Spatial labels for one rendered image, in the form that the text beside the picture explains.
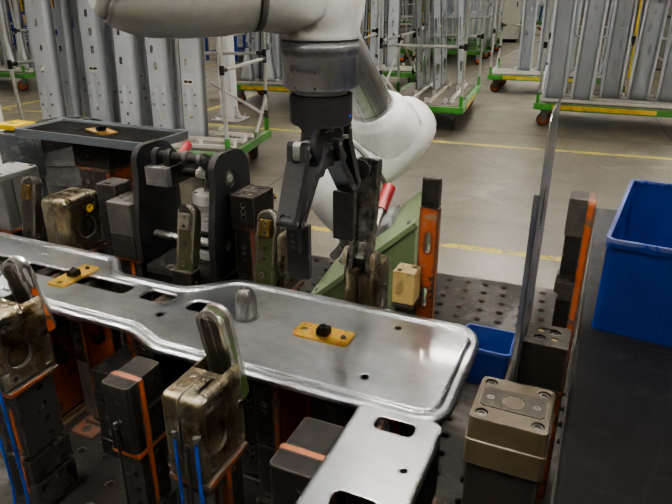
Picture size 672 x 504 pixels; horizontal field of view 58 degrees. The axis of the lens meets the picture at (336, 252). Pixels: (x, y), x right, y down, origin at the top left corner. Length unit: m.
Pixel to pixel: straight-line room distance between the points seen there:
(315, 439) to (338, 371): 0.11
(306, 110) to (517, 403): 0.39
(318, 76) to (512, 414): 0.41
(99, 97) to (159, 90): 0.58
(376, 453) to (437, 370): 0.17
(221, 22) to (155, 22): 0.06
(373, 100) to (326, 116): 0.77
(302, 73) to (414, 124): 0.88
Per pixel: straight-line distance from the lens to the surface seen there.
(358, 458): 0.66
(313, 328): 0.87
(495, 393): 0.66
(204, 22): 0.66
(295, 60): 0.70
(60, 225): 1.28
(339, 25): 0.69
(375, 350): 0.82
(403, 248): 1.36
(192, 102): 5.36
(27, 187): 1.33
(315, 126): 0.71
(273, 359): 0.81
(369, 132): 1.51
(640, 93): 7.94
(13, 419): 1.01
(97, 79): 5.78
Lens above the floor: 1.44
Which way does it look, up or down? 23 degrees down
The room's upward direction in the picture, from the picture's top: straight up
